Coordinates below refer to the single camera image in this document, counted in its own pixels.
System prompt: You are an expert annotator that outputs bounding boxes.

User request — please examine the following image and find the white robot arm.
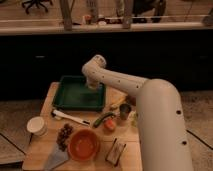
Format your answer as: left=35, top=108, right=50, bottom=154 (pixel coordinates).
left=82, top=55, right=194, bottom=171

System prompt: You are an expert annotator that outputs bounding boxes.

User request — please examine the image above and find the green plastic tray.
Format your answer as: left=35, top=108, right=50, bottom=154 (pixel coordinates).
left=52, top=75, right=106, bottom=111

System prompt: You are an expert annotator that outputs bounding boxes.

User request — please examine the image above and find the green cucumber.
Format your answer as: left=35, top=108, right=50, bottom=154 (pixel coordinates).
left=93, top=112, right=116, bottom=128

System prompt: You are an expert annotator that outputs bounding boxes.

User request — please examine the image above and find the small metal cup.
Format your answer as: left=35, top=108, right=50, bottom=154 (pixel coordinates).
left=119, top=103, right=131, bottom=120

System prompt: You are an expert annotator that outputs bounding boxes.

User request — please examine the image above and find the dark red bowl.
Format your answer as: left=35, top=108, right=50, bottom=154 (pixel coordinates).
left=126, top=95, right=136, bottom=106

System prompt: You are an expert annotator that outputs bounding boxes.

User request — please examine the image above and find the red orange apple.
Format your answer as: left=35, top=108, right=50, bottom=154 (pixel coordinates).
left=104, top=119, right=117, bottom=132

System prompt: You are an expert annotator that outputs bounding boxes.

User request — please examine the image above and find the green plastic cup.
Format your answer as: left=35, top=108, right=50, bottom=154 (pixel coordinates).
left=131, top=111, right=138, bottom=127

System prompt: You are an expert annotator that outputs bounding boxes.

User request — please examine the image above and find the bunch of purple grapes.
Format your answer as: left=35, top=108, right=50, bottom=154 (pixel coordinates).
left=56, top=124, right=73, bottom=151

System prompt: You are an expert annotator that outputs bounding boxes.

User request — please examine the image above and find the wooden board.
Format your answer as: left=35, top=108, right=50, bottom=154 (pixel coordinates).
left=22, top=82, right=142, bottom=171

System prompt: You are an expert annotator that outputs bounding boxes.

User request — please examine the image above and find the orange bowl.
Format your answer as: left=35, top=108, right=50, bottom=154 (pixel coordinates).
left=68, top=129, right=100, bottom=162

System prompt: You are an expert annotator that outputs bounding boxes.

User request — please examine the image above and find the white cup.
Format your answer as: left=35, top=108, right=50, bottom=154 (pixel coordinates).
left=27, top=116, right=47, bottom=136

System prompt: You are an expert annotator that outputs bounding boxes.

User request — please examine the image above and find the black rectangular brush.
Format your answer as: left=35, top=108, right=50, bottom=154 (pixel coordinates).
left=105, top=138, right=126, bottom=167

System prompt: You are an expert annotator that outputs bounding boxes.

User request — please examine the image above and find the grey blue cloth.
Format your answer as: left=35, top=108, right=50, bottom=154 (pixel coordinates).
left=44, top=143, right=69, bottom=171

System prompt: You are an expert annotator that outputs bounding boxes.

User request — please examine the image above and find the black office chair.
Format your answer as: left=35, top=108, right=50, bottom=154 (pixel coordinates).
left=21, top=0, right=53, bottom=14

